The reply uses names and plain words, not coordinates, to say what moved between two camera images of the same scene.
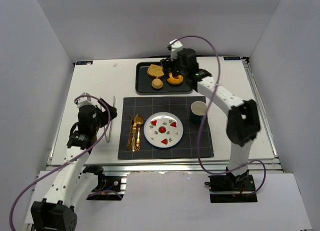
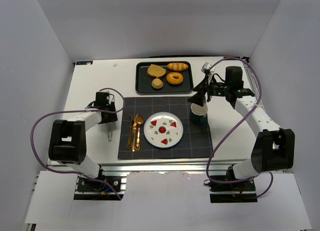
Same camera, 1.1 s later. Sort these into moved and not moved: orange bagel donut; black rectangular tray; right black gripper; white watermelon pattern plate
Moved: right black gripper
Not moved: orange bagel donut; white watermelon pattern plate; black rectangular tray
